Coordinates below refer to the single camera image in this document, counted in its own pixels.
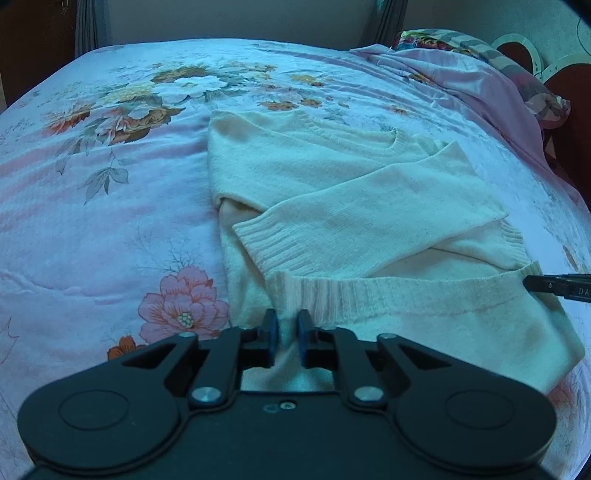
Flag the pink blanket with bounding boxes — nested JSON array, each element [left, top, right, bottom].
[[350, 44, 588, 204]]

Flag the grey curtain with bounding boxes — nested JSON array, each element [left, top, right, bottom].
[[369, 0, 410, 48], [74, 0, 112, 52]]

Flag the cream knitted sweater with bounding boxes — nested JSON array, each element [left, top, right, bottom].
[[205, 110, 586, 398]]

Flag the red and white headboard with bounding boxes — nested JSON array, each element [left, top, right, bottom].
[[491, 32, 591, 199]]

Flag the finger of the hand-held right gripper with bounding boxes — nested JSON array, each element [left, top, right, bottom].
[[524, 274, 591, 304]]

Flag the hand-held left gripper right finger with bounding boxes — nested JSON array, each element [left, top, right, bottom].
[[295, 308, 454, 411]]

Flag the floral bed sheet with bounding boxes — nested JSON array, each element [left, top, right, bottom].
[[0, 37, 591, 480]]

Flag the striped floral pillow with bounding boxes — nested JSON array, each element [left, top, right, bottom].
[[392, 28, 572, 131]]

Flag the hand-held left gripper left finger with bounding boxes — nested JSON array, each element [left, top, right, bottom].
[[122, 308, 280, 409]]

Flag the brown wooden wardrobe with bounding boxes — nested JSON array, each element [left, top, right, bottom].
[[0, 0, 78, 108]]

